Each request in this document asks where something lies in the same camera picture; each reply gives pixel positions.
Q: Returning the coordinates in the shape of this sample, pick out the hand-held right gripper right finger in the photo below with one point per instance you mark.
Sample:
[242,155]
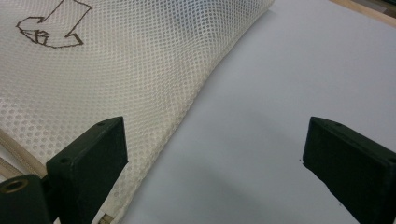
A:
[355,168]

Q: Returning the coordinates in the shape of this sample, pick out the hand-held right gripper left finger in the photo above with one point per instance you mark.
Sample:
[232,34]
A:
[90,161]

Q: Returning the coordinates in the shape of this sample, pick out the white mesh laundry bag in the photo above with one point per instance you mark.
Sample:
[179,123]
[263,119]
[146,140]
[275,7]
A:
[109,77]

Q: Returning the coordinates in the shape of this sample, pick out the wooden table edge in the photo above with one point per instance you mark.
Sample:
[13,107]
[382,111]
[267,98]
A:
[370,11]

